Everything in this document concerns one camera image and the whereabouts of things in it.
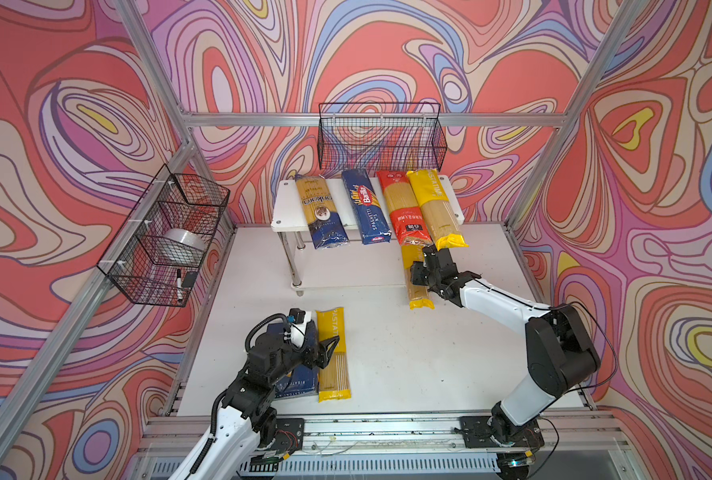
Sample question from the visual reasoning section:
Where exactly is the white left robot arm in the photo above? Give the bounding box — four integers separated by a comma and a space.
170, 308, 341, 479

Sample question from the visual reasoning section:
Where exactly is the white two-tier shelf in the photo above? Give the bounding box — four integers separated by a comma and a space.
270, 175, 466, 296

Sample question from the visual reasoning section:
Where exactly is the dark blue Barilla spaghetti box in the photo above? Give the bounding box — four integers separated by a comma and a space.
341, 169, 392, 245

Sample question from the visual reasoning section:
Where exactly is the silver tape roll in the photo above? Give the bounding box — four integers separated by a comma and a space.
164, 228, 207, 251

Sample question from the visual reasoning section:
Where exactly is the black wire basket wall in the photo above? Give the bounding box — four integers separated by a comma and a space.
97, 166, 230, 307
317, 100, 448, 176

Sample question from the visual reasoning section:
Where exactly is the red spaghetti bag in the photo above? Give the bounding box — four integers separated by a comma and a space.
377, 171, 432, 246

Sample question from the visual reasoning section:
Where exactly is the blue Ankara spaghetti bag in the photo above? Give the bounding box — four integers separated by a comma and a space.
295, 175, 349, 249

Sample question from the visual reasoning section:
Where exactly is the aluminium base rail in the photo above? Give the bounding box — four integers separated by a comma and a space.
139, 413, 627, 478

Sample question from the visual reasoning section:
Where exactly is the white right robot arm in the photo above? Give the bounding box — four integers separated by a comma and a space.
410, 245, 602, 447

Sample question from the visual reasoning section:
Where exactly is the blue Barilla rigatoni box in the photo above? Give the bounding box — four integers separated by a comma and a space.
267, 320, 319, 399

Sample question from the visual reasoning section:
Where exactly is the yellow Pastatime spaghetti bag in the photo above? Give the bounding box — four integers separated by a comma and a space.
401, 245, 435, 310
407, 169, 468, 250
317, 307, 352, 402

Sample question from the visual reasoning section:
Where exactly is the black wire basket back wall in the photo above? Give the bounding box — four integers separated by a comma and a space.
317, 100, 448, 176

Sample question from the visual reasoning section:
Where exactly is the black marker pen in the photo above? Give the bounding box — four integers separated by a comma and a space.
175, 269, 184, 303

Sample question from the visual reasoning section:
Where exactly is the black wire basket left wall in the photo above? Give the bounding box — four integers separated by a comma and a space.
97, 166, 230, 307

